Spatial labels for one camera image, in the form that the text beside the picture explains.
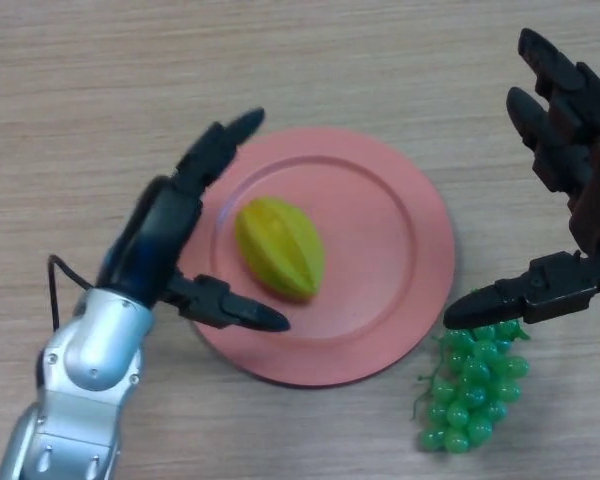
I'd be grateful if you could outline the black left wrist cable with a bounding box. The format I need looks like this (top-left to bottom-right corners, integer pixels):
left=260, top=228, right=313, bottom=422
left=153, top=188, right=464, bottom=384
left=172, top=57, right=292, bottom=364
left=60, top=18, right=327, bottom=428
left=47, top=254, right=95, bottom=331

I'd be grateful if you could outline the yellow starfruit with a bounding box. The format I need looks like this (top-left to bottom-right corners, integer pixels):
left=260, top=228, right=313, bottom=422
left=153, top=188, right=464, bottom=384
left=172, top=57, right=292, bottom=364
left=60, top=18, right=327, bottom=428
left=234, top=197, right=326, bottom=303

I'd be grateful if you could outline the pink round plate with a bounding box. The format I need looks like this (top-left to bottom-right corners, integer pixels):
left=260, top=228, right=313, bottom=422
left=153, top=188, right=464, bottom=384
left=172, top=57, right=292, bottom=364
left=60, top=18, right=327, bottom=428
left=177, top=126, right=456, bottom=388

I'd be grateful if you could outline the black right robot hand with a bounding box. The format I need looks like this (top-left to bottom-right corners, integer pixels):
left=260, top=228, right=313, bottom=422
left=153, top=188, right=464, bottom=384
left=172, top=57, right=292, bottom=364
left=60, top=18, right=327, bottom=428
left=443, top=28, right=600, bottom=331

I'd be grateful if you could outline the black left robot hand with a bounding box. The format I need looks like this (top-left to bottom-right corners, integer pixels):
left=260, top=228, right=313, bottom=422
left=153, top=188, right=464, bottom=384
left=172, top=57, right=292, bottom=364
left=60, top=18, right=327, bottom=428
left=97, top=107, right=292, bottom=333

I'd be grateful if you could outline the green grape bunch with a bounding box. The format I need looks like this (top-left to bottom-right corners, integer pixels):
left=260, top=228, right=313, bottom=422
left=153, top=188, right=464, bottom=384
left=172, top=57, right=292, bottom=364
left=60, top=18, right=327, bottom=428
left=409, top=319, right=531, bottom=454

